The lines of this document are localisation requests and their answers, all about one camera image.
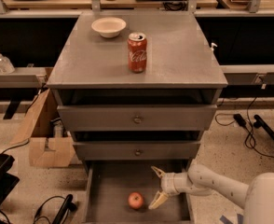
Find white pump dispenser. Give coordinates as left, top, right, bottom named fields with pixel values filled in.
left=211, top=42, right=218, bottom=51

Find black power adapter with cable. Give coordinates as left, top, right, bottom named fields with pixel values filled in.
left=213, top=93, right=274, bottom=161

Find clear sanitizer bottle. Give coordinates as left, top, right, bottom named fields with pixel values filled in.
left=0, top=52, right=15, bottom=74

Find brown cardboard box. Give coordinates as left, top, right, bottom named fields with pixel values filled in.
left=10, top=89, right=75, bottom=168

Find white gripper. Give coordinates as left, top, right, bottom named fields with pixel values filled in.
left=148, top=166, right=192, bottom=210

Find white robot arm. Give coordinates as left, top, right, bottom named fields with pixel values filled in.
left=149, top=164, right=274, bottom=224

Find grey open bottom drawer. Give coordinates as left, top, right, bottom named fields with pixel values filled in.
left=83, top=160, right=193, bottom=224

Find grey middle drawer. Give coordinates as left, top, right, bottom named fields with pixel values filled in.
left=74, top=141, right=200, bottom=161

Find black cable on floor left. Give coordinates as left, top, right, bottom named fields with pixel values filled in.
left=33, top=193, right=78, bottom=224

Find grey top drawer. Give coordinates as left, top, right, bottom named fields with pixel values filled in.
left=58, top=105, right=216, bottom=132

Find red Coca-Cola can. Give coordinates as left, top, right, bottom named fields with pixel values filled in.
left=127, top=32, right=147, bottom=73

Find red apple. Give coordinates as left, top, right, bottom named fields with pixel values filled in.
left=128, top=192, right=144, bottom=210

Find grey drawer cabinet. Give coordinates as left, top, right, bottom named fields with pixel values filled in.
left=46, top=9, right=228, bottom=224

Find black floor stand leg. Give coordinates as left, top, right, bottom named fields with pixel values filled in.
left=253, top=115, right=274, bottom=141

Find white bowl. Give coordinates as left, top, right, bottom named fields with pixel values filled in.
left=91, top=17, right=127, bottom=38

